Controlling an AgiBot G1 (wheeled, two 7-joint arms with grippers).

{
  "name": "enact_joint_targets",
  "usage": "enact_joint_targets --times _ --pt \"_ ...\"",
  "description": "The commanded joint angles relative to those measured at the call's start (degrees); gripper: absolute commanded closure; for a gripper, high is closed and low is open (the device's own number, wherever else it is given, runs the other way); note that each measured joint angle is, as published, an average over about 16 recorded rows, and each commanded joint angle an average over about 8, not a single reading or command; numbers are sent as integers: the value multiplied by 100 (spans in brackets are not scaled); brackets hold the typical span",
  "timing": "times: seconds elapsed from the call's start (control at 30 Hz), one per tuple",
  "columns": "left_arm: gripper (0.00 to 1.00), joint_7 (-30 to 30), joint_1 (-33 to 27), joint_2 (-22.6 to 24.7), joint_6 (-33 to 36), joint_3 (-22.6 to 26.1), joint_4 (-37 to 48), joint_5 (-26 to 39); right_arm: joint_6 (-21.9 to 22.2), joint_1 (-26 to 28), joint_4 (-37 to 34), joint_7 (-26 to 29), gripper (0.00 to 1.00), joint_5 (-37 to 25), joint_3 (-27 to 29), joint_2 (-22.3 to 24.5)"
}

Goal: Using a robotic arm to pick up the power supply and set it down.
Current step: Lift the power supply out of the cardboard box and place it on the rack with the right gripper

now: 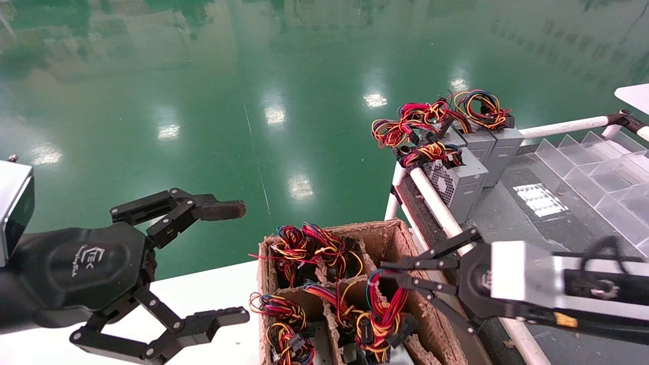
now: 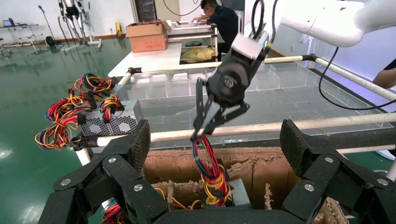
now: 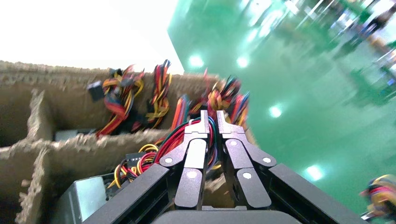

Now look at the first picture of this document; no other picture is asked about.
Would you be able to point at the black pipe connector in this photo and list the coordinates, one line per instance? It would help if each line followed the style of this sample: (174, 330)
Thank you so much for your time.
(626, 120)

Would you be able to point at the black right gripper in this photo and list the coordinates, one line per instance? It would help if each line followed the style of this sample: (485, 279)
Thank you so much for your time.
(476, 284)

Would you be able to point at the brown cardboard box with dividers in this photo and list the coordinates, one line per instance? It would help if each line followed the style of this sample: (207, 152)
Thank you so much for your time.
(390, 243)

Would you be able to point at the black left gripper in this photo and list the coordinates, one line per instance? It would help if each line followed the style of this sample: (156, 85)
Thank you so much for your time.
(86, 263)

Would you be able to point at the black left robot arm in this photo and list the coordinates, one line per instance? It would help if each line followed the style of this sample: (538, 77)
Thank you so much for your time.
(12, 304)

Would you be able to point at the clear acrylic divider tray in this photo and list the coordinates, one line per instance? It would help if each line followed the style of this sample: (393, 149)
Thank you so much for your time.
(583, 167)

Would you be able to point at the white table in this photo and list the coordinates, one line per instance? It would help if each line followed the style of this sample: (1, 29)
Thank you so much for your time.
(634, 97)

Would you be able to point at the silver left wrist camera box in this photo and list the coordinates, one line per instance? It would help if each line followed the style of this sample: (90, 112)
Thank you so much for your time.
(15, 213)

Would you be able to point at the white pipe stub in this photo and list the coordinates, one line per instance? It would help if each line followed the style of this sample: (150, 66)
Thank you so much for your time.
(644, 134)

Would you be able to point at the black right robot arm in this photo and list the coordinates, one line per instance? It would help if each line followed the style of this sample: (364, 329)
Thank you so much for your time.
(608, 329)

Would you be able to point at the short white frame pipe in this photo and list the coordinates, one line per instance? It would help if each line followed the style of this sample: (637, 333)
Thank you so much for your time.
(393, 208)

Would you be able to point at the grey power supply mesh side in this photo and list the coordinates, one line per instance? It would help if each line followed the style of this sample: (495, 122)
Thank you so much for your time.
(464, 175)

